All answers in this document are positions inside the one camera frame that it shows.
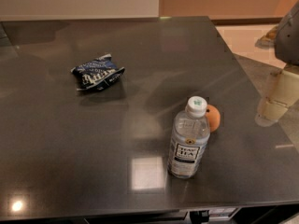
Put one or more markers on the clear water bottle white cap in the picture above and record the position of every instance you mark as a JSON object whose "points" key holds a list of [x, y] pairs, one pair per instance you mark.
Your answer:
{"points": [[190, 134]]}

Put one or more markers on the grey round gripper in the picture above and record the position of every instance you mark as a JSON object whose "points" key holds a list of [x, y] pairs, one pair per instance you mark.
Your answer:
{"points": [[288, 42]]}

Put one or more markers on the blue chip bag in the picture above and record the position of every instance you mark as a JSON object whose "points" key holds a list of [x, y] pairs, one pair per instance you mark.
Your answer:
{"points": [[99, 73]]}

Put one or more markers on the orange fruit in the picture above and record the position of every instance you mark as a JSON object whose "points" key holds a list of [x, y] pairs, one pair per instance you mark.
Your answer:
{"points": [[214, 117]]}

